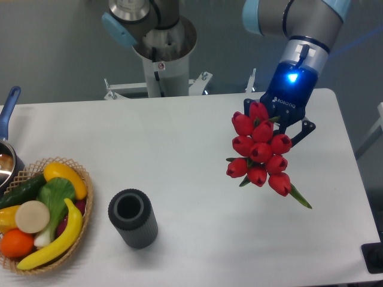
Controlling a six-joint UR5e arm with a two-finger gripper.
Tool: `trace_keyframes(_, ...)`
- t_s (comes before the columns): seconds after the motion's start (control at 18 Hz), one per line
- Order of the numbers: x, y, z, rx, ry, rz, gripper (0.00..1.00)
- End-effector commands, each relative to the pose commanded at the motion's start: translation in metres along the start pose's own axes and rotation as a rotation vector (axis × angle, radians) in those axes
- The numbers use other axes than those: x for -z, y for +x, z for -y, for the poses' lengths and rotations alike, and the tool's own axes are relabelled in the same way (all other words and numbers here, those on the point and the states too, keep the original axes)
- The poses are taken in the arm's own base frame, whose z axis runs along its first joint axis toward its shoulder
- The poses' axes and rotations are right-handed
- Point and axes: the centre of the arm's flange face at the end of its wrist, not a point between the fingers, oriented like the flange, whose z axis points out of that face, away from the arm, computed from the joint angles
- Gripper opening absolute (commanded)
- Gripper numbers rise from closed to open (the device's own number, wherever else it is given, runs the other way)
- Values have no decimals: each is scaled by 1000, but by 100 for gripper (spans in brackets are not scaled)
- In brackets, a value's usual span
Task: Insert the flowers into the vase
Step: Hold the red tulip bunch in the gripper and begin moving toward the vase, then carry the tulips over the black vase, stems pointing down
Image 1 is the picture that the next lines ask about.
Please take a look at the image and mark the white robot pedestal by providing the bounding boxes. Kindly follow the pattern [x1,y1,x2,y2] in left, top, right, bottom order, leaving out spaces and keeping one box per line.
[133,16,197,83]

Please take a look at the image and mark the red purple vegetable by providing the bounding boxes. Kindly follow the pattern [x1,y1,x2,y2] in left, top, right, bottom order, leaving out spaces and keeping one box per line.
[56,200,86,237]

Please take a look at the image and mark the red tulip bouquet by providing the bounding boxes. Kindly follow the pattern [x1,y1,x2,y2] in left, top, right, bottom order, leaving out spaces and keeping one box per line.
[226,103,312,209]

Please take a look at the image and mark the yellow banana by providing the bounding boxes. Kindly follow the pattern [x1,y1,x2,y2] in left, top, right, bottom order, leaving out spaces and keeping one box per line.
[17,198,83,270]

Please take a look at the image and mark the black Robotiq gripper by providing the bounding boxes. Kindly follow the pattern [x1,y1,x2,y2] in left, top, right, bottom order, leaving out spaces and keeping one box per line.
[244,62,318,148]

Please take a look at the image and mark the yellow bell pepper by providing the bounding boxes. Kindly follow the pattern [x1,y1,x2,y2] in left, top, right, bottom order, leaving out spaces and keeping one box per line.
[0,205,20,234]

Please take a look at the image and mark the green cucumber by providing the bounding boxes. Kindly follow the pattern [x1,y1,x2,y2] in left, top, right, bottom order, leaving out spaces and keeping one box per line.
[1,174,46,209]

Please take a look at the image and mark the black device at table edge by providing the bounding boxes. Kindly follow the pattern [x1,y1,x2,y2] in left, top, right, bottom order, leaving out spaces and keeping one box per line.
[361,242,382,274]

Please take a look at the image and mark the yellow squash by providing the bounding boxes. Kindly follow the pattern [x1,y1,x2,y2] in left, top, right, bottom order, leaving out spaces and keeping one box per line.
[43,161,87,200]

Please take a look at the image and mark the white metal base frame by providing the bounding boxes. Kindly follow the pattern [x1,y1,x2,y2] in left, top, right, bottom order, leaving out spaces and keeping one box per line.
[104,71,256,100]

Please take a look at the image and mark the green bok choy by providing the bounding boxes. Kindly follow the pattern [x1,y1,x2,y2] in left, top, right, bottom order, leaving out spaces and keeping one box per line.
[34,178,75,249]

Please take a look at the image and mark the dark grey ribbed vase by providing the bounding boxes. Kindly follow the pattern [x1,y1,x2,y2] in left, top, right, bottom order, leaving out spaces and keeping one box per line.
[108,188,158,249]

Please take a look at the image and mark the orange fruit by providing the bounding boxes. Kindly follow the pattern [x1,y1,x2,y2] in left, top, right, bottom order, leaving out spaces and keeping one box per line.
[1,229,34,258]

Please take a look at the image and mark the beige round slice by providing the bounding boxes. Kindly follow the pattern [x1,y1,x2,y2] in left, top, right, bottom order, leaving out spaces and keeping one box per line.
[15,200,50,234]

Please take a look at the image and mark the white frame at right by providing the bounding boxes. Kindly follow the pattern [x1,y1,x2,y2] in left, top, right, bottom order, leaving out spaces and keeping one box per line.
[354,102,382,160]

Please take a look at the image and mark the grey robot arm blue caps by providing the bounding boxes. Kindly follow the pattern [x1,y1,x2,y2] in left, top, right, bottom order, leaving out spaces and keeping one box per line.
[102,1,350,144]

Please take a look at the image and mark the woven wicker basket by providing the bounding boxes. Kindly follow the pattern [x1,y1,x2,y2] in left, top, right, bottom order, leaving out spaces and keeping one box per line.
[1,157,93,275]

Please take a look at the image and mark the blue handled saucepan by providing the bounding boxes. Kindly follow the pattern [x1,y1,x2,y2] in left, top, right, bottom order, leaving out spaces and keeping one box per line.
[1,86,25,197]

